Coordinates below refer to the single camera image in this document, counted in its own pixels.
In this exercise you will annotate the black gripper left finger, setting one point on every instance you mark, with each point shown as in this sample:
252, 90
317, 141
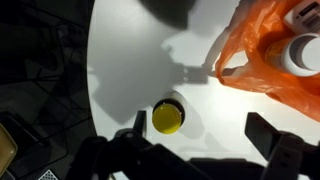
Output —
140, 122

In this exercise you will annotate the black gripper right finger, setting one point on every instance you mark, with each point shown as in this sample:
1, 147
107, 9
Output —
263, 133

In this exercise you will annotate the brown bottle with yellow cap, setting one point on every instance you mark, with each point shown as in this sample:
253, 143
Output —
166, 118

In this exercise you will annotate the bottle with white cap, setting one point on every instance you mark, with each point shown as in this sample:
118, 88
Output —
300, 55

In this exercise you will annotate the white bottle with printed label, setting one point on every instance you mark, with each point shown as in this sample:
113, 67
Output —
305, 15

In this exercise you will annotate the orange plastic bag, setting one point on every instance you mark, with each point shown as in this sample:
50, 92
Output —
253, 66

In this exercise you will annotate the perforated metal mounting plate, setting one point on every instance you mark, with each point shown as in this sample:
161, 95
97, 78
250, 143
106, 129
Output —
48, 175

